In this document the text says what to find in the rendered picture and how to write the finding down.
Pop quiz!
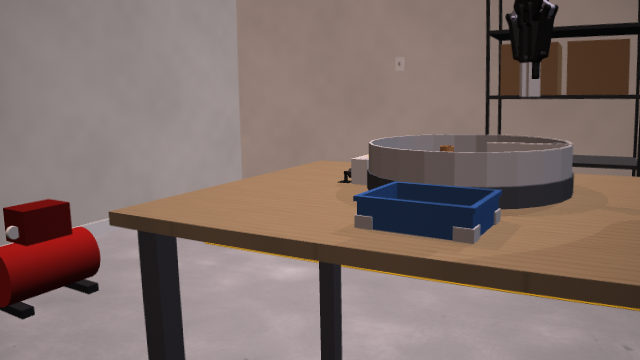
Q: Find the blue rectangular tray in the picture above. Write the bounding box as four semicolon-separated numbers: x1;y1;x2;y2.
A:
353;181;501;244

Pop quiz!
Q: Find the grey round turntable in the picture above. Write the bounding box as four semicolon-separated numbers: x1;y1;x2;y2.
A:
338;134;574;209

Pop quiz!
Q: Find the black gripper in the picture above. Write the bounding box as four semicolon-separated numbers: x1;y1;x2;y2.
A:
505;0;558;97

